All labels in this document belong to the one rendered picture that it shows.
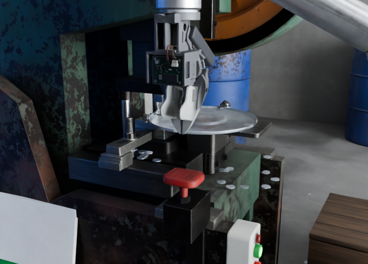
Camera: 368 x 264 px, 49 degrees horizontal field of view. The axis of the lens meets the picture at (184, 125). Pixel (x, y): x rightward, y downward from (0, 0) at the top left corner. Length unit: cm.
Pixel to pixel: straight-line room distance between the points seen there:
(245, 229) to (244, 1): 80
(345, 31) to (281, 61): 359
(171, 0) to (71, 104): 52
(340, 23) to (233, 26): 62
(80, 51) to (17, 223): 48
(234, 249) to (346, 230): 73
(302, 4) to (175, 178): 39
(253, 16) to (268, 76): 311
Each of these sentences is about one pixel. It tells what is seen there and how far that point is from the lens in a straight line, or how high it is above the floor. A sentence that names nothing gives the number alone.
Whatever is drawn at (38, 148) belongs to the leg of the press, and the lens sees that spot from 111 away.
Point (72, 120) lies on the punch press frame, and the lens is 111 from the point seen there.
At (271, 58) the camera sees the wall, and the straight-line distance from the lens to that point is 442.
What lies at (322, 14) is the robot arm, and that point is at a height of 105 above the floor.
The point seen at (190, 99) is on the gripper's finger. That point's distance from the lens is 71.
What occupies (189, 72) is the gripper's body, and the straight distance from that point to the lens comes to 66.
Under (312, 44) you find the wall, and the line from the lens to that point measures 434.
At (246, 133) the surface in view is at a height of 78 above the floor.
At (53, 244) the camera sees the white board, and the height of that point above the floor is 49.
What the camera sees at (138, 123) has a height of 77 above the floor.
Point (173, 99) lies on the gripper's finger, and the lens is 73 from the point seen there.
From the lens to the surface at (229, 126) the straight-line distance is 103.
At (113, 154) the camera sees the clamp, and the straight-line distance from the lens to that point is 97.
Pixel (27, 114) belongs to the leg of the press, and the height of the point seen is 81.
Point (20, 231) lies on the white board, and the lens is 119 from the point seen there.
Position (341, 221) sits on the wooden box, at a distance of 159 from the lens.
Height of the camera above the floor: 104
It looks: 15 degrees down
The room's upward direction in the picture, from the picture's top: straight up
